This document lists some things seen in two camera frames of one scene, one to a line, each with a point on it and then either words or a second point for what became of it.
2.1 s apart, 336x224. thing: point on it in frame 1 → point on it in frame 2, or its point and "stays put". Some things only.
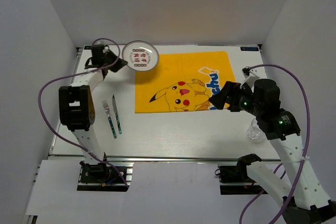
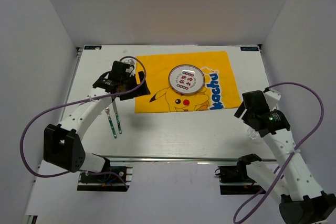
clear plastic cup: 254,132 stays put
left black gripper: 122,63 → 140,91
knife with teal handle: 117,117 stays put
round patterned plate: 140,55 → 186,79
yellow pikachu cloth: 182,82 stays put
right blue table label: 251,49 stays put
